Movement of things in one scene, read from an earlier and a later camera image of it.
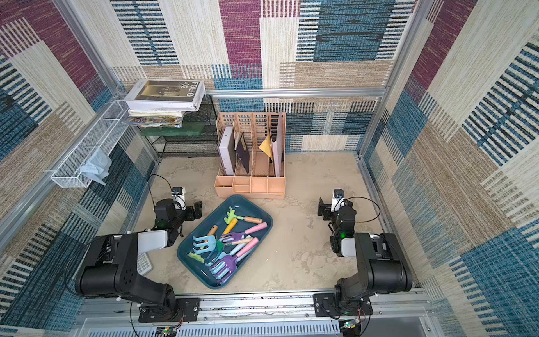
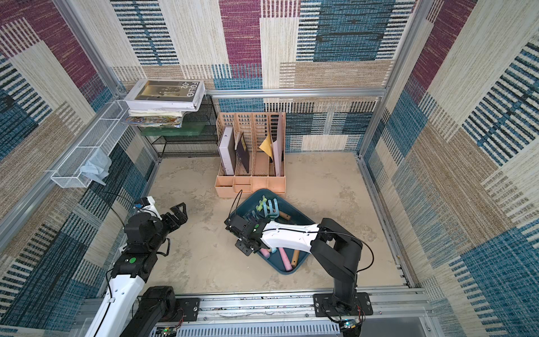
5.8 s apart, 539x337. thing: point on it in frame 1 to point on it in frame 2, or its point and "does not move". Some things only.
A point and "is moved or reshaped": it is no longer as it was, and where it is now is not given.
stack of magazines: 155,116 does not move
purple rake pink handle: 225,267 to 288,265
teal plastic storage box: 196,268 to 285,261
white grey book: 227,149 does not move
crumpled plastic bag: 97,166 does not move
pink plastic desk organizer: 250,155 does not move
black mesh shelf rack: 205,144 does not move
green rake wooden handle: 220,247 to 295,259
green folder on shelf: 185,130 does not move
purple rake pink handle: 230,236 is moved or reshaped
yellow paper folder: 266,146 does not move
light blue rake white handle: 211,243 to 272,215
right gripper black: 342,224 to 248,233
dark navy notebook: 243,152 does not move
